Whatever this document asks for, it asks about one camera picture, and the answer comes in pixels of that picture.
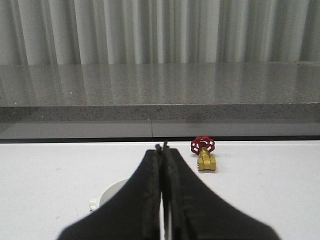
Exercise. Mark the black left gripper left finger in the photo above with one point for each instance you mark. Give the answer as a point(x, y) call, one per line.
point(132, 213)

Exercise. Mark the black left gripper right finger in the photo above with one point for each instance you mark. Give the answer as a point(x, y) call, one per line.
point(193, 212)

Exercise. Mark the grey stone counter ledge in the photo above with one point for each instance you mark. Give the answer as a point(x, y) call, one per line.
point(175, 100)

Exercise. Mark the grey pleated curtain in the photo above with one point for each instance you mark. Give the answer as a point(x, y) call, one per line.
point(40, 32)

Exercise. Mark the brass valve with red handle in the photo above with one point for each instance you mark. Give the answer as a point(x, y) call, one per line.
point(203, 146)

